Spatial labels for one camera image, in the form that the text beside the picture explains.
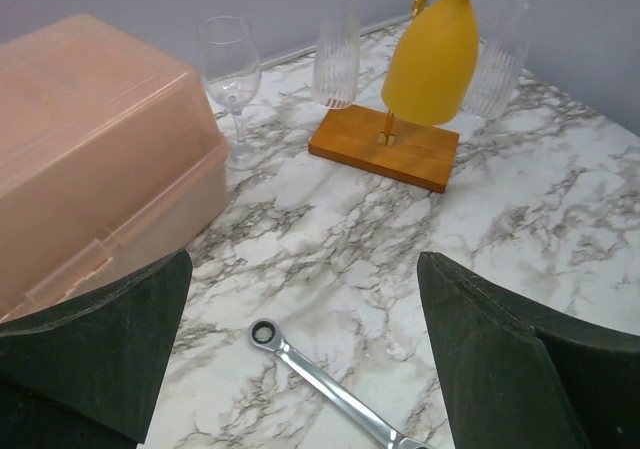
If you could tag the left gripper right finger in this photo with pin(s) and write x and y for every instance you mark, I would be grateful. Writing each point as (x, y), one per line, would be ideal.
(515, 373)

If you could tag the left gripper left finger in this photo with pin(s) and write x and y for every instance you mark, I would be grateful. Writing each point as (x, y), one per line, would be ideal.
(87, 373)

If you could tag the yellow plastic wine glass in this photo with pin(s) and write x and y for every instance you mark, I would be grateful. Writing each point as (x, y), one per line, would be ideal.
(433, 64)

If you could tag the clear wine glass back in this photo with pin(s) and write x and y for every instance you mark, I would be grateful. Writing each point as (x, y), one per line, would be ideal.
(231, 73)

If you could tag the ribbed clear champagne flute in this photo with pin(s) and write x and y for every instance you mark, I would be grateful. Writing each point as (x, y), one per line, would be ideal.
(336, 64)

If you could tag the silver ratchet wrench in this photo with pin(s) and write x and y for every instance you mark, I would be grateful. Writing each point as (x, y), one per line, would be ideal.
(265, 335)

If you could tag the pink plastic storage box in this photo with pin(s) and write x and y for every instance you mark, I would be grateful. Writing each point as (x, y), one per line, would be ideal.
(111, 158)

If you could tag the gold wire glass rack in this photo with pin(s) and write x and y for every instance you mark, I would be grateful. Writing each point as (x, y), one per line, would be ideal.
(385, 144)

